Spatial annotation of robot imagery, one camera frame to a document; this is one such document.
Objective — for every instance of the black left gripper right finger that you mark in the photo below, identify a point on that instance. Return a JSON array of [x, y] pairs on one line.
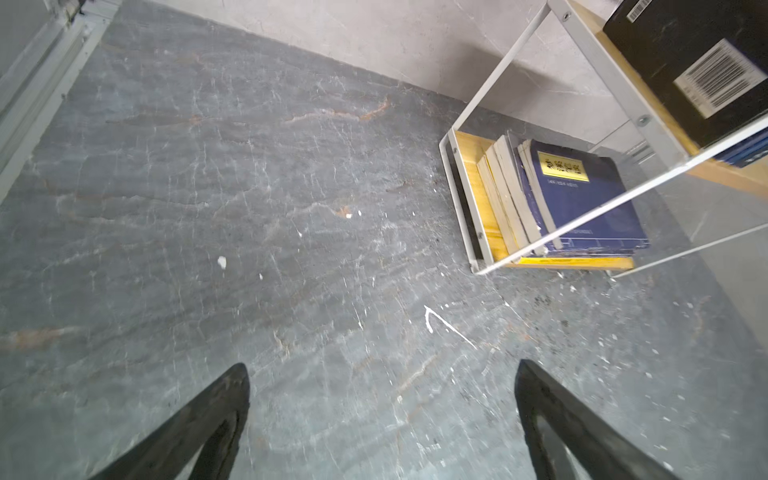
[[557, 426]]

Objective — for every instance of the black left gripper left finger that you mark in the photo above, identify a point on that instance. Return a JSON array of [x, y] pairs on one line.
[[206, 431]]

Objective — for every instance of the dark portrait book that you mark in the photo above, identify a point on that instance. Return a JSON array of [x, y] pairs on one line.
[[517, 167], [511, 214]]

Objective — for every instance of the navy yellow-label front book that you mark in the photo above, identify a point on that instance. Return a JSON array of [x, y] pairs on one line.
[[574, 182]]

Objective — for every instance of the navy book yin-yang cover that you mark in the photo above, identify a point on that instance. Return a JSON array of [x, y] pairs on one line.
[[746, 152]]

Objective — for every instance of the white metal wooden shelf rack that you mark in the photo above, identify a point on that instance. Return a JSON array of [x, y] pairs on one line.
[[469, 177]]

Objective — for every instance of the black yellow book on shelf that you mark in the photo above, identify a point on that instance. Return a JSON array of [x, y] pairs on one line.
[[706, 61]]

